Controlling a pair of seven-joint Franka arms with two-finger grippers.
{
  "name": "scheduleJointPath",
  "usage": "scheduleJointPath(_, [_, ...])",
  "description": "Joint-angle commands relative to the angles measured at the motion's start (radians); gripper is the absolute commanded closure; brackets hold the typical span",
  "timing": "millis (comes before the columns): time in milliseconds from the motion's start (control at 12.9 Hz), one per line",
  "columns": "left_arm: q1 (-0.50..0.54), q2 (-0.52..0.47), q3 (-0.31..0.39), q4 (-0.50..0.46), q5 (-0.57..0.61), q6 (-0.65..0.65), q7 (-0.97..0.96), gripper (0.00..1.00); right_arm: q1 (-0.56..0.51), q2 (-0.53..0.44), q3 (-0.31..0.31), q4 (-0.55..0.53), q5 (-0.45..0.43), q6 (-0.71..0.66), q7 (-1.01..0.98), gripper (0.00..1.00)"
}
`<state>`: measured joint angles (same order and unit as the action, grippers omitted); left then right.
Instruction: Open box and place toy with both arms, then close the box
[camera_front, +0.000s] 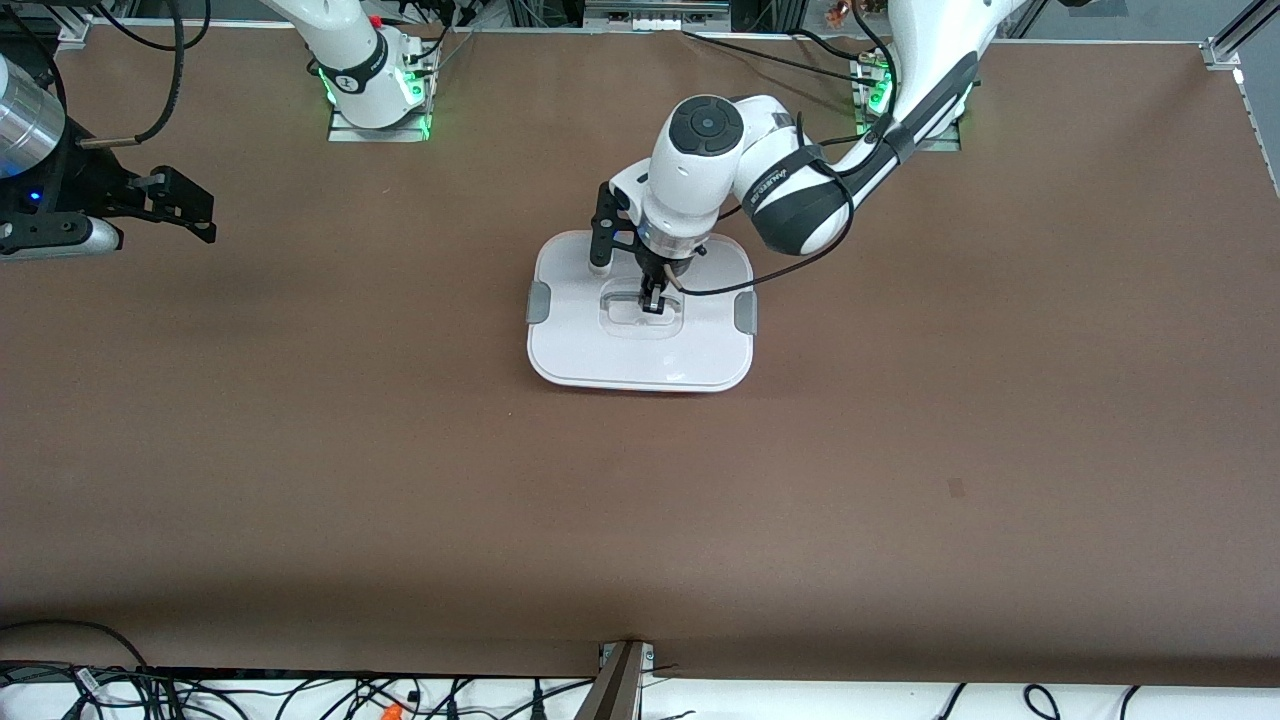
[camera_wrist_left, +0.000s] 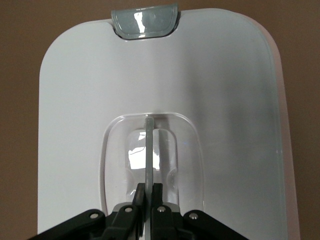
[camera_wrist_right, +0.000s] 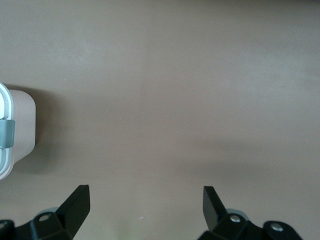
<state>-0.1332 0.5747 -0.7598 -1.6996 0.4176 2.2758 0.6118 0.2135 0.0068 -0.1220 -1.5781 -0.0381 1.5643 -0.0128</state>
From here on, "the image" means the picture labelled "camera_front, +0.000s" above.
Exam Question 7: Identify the white box lid grey clips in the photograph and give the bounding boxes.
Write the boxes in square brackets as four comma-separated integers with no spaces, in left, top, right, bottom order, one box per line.
[527,230,758,393]

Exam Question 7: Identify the grey power strip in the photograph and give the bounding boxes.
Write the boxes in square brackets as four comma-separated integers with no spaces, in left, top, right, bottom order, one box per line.
[585,0,731,26]

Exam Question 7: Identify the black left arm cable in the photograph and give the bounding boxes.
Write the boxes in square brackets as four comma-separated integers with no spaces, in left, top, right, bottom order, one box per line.
[670,0,903,297]

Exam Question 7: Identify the aluminium corner bracket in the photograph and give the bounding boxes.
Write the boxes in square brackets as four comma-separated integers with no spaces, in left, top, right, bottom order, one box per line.
[55,8,101,51]

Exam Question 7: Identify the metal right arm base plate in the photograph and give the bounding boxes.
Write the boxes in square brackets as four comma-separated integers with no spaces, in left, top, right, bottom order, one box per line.
[328,98,433,143]

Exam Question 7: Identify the long black table cable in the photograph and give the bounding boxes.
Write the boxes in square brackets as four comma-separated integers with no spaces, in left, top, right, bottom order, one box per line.
[682,28,886,89]

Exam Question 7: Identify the short black table cable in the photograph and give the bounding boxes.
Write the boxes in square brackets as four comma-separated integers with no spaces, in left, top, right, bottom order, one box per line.
[795,27,867,63]

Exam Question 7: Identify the metal support beam with bracket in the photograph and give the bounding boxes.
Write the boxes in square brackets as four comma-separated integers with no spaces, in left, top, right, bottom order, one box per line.
[575,640,656,720]

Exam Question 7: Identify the black arched floor cable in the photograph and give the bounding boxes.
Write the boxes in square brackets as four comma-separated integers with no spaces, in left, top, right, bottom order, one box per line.
[0,619,151,673]

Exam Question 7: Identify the tangled black floor cables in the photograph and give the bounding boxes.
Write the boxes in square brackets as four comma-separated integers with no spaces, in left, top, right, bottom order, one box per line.
[0,662,601,720]

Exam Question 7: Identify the aluminium frame extrusion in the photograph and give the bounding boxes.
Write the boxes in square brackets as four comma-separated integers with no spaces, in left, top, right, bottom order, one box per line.
[1203,0,1280,71]

